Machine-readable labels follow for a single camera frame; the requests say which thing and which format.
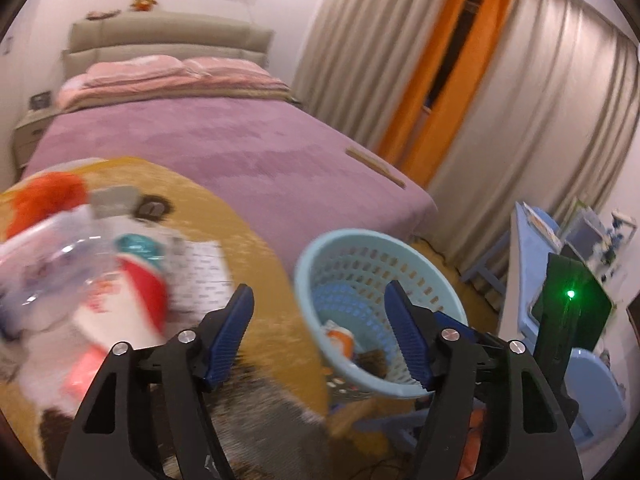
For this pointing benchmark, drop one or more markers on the blue white toy figure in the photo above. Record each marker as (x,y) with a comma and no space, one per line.
(610,245)

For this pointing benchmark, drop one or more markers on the light blue plastic chair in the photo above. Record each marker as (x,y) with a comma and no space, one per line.
(597,395)

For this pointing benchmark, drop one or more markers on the orange curtain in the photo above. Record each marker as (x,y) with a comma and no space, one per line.
(425,60)
(470,60)

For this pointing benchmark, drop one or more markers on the folded pink quilt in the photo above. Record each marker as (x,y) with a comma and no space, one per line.
(150,87)

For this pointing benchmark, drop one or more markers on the pink white packet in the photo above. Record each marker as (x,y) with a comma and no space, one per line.
(82,377)

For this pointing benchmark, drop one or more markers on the purple bed blanket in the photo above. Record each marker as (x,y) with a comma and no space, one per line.
(240,145)

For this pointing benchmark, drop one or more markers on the flat books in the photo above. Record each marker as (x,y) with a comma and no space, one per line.
(542,225)

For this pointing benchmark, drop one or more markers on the beige bed headboard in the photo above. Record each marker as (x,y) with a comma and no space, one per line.
(165,35)

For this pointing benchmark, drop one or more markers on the yellow round panda mat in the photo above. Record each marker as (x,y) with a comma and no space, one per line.
(260,270)

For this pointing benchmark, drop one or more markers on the light blue plastic basket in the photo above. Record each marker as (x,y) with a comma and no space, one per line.
(350,260)

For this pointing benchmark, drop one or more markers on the orange plush toy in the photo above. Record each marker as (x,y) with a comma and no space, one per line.
(143,2)

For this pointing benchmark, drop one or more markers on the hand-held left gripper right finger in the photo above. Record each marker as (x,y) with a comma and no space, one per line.
(405,330)

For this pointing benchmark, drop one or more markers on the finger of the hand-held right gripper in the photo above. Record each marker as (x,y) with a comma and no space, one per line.
(450,319)

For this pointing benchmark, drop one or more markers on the clear plastic bottle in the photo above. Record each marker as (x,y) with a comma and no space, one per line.
(60,265)

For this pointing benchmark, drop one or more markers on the small dark clock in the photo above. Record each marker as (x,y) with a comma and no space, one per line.
(40,101)

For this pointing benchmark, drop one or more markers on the light blue desk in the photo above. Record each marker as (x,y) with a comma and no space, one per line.
(520,280)

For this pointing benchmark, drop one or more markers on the wooden brush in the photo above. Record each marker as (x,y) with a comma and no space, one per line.
(375,166)

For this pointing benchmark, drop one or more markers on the small patterned cloth item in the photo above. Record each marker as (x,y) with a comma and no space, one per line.
(102,14)

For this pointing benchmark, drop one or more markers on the dark window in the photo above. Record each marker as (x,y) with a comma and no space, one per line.
(452,50)

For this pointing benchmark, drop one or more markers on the orange white packet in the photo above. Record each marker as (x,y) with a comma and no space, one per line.
(337,337)

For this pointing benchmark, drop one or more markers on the orange cloth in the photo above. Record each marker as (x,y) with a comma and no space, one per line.
(472,442)

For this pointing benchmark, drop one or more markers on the blue plastic stool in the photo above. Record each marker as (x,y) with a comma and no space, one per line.
(380,425)

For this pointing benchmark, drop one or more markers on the beige nightstand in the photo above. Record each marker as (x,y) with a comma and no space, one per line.
(32,132)

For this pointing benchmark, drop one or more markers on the wide beige curtain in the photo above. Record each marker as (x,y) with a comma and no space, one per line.
(550,120)

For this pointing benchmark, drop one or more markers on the red white snack packet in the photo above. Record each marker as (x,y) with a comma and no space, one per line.
(135,295)

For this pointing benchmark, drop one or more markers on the pink pillow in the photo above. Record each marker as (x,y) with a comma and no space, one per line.
(135,66)
(222,66)

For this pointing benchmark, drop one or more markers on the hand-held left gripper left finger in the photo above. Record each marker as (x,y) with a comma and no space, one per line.
(232,330)

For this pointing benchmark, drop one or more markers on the teal packet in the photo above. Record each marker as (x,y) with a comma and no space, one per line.
(140,247)

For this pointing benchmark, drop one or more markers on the dark monitor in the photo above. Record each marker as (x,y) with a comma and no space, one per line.
(572,255)

